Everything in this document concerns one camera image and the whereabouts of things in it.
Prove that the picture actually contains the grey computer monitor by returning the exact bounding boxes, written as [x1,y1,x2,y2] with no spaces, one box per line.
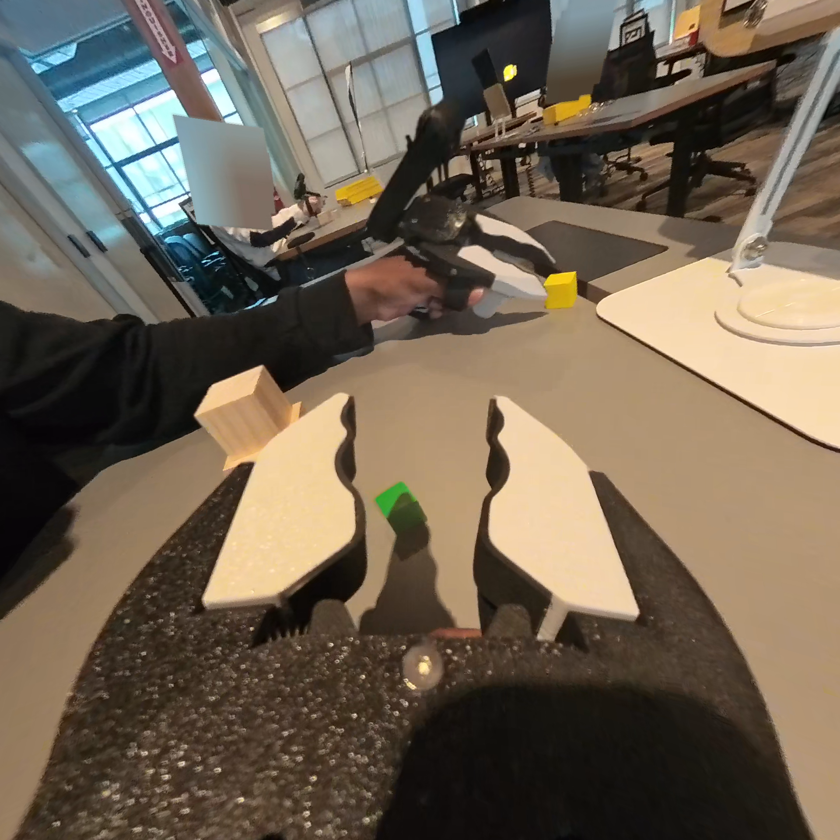
[543,0,619,106]

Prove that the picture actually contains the person's left forearm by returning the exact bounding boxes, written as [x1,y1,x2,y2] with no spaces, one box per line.
[0,271,375,581]

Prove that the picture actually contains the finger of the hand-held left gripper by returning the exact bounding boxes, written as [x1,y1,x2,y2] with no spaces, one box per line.
[458,243,549,319]
[472,210,560,274]

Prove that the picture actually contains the red hanging banner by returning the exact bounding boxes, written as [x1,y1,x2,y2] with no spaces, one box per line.
[123,0,225,123]

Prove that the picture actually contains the medium natural wooden cube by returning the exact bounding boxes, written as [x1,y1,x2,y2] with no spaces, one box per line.
[194,365,291,459]

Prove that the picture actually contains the black desk mat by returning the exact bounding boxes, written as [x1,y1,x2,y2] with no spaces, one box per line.
[524,219,668,299]

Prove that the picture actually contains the white desk lamp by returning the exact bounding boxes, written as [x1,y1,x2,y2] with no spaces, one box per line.
[714,26,840,346]

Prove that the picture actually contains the white board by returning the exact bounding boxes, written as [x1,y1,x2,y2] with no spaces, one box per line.
[595,255,840,451]

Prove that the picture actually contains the long wooden desk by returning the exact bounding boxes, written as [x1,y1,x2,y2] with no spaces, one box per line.
[459,61,796,204]

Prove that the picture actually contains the yellow box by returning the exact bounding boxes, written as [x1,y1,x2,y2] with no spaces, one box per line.
[542,94,593,126]

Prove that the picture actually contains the small green wooden cube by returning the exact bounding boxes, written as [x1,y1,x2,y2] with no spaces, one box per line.
[374,482,428,534]

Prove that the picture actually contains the black office chair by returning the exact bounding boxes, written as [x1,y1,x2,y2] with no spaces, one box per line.
[594,46,759,198]

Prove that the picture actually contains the black computer monitor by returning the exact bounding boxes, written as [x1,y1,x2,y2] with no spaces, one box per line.
[430,5,553,120]

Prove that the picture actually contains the large natural wooden cube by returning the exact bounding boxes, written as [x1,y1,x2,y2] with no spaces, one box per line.
[222,401,304,472]

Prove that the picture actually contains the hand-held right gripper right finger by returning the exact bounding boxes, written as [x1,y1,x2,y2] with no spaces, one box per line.
[474,395,641,641]

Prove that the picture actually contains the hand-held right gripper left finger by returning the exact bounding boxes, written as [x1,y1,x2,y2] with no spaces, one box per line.
[202,392,367,611]

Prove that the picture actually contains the person's left hand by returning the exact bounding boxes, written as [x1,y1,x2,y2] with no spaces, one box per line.
[344,252,454,324]

